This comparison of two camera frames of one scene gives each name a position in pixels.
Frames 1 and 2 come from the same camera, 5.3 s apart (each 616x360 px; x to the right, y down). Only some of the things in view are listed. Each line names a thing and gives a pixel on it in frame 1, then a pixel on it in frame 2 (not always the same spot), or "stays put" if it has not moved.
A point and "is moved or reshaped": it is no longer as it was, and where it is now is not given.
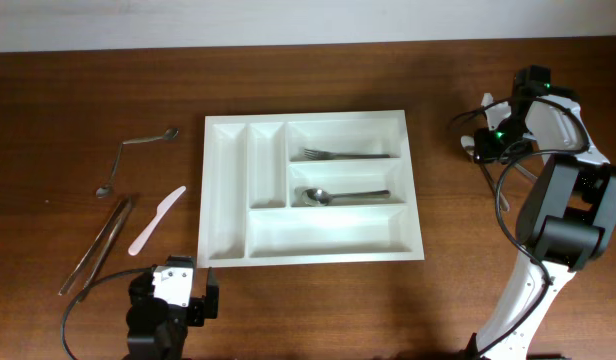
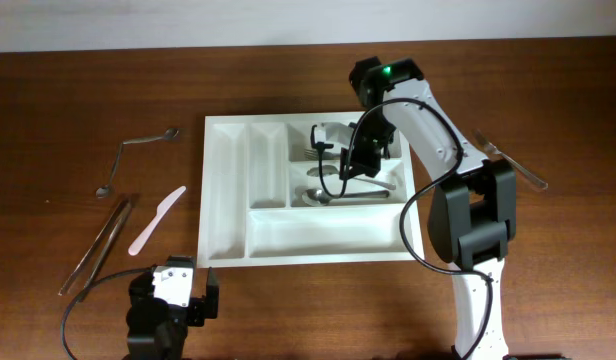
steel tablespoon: x=468 y=142 is moved or reshaped
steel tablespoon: x=320 y=197 stays put
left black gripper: x=196 y=316 stays put
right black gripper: x=486 y=145 to x=361 y=167
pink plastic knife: x=161 y=209 stays put
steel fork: x=328 y=155 stays put
